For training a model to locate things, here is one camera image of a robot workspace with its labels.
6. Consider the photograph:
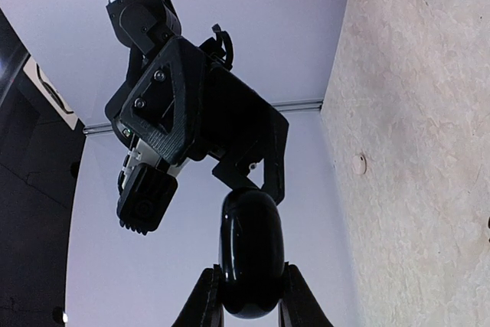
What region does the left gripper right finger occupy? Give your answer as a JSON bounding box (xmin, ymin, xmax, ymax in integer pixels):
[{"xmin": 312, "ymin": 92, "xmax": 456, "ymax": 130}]
[{"xmin": 278, "ymin": 263, "xmax": 333, "ymax": 327}]

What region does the pink earbud charging case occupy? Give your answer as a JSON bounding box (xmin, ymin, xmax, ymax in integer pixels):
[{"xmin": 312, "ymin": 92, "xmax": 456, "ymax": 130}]
[{"xmin": 352, "ymin": 154, "xmax": 367, "ymax": 175}]

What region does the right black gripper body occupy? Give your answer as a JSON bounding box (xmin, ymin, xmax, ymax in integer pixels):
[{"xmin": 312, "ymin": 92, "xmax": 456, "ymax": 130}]
[{"xmin": 105, "ymin": 37, "xmax": 286, "ymax": 163}]

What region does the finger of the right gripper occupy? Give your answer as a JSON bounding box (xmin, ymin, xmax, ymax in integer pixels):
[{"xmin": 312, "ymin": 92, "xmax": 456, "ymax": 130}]
[
  {"xmin": 119, "ymin": 37, "xmax": 203, "ymax": 165},
  {"xmin": 212, "ymin": 119, "xmax": 289, "ymax": 204}
]

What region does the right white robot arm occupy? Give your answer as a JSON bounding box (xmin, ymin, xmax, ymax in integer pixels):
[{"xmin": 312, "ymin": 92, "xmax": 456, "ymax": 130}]
[{"xmin": 105, "ymin": 0, "xmax": 289, "ymax": 203}]

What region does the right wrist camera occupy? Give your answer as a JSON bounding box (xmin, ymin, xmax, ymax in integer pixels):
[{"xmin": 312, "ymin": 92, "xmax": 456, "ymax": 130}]
[{"xmin": 116, "ymin": 138, "xmax": 188, "ymax": 236}]

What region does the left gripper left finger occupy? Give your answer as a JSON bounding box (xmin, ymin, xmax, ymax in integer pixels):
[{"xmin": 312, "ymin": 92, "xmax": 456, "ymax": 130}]
[{"xmin": 171, "ymin": 265, "xmax": 224, "ymax": 327}]

